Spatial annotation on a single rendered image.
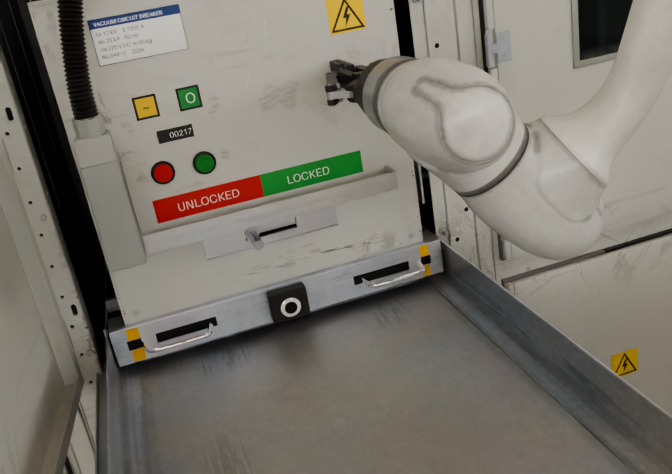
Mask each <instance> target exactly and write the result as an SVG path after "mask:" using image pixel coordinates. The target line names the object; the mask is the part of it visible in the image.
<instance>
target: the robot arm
mask: <svg viewBox="0 0 672 474"><path fill-rule="evenodd" d="M671 68H672V0H633V2H632V5H631V9H630V12H629V15H628V19H627V22H626V26H625V29H624V32H623V36H622V39H621V42H620V46H619V49H618V52H617V55H616V58H615V61H614V63H613V66H612V68H611V71H610V73H609V75H608V77H607V79H606V80H605V82H604V84H603V85H602V86H601V88H600V89H599V91H598V92H597V93H596V94H595V95H594V96H593V97H592V98H591V99H590V100H589V101H588V102H587V103H586V104H584V105H583V106H582V107H580V108H579V109H577V110H575V111H574V112H571V113H569V114H566V115H561V116H549V115H543V116H542V117H540V118H539V119H537V120H535V121H532V122H529V123H523V122H522V121H521V119H520V118H519V117H518V116H517V115H516V112H515V108H514V105H513V102H512V100H511V98H510V96H509V95H508V93H507V92H506V90H505V89H504V88H503V86H502V85H501V84H500V83H499V82H498V81H497V80H496V79H495V78H493V77H492V76H491V75H489V74H488V73H487V72H485V71H483V70H481V69H479V68H477V67H475V66H472V65H470V64H467V63H464V62H461V61H457V60H454V59H448V58H441V57H425V58H420V59H419V58H412V57H408V56H394V57H390V58H384V59H379V60H376V61H374V62H371V63H370V64H369V65H368V66H365V65H361V64H358V65H356V66H354V64H352V63H349V62H346V61H343V60H340V59H337V60H333V61H330V69H331V72H328V73H326V80H327V85H326V86H325V91H326V97H327V103H328V106H335V105H336V104H338V103H339V102H343V98H347V100H348V101H349V102H352V103H357V104H358V105H359V106H360V108H361V109H362V110H363V112H364V113H365V114H366V115H367V117H368V118H369V120H370V121H371V122H372V123H373V124H374V125H375V126H376V127H377V128H379V129H381V130H383V131H384V132H386V133H387V134H389V135H390V137H391V138H392V139H393V140H394V141H395V142H396V143H397V144H398V145H399V146H400V147H402V148H403V149H404V150H405V151H406V153H407V154H408V155H409V157H411V158H412V159H413V160H415V161H416V162H417V163H419V164H420V165H422V166H423V167H424V168H426V169H427V170H428V171H430V172H431V173H432V174H434V175H435V176H436V177H438V178H439V179H440V180H442V181H443V182H444V183H445V184H447V185H448V186H449V187H450V188H451V189H452V190H454V191H455V192H456V193H457V194H458V195H459V196H460V197H461V198H462V199H463V200H464V201H465V203H466V204H467V205H468V207H469V208H470V209H471V210H472V211H473V212H474V213H475V214H476V215H477V216H478V217H479V218H480V219H481V220H482V221H483V222H484V223H485V224H487V225H488V226H489V227H490V228H491V229H493V230H494V231H495V232H496V233H498V234H499V235H500V236H502V237H503V238H504V239H506V240H507V241H509V242H510V243H512V244H513V245H515V246H517V247H518V248H520V249H522V250H524V251H526V252H528V253H530V254H532V255H535V256H538V257H541V258H544V259H550V260H565V259H569V258H572V257H575V256H577V255H579V254H581V253H583V252H585V251H586V250H587V249H589V248H590V247H591V246H592V245H593V244H594V243H595V242H596V241H597V239H598V238H599V236H600V234H601V232H602V228H603V223H604V204H603V202H602V199H601V195H602V193H603V191H604V189H605V188H606V187H607V186H608V185H609V173H610V167H611V164H612V161H613V159H614V157H615V156H616V154H617V153H618V152H619V151H620V149H621V148H622V147H623V146H624V145H625V143H626V142H627V141H628V140H629V139H630V137H631V136H632V135H633V134H634V133H635V131H636V130H637V129H638V127H639V126H640V125H641V124H642V122H643V121H644V119H645V118H646V116H647V115H648V114H649V112H650V111H651V109H652V107H653V106H654V104H655V102H656V101H657V99H658V97H659V95H660V93H661V91H662V89H663V87H664V84H665V82H666V80H667V78H668V76H669V73H670V71H671Z"/></svg>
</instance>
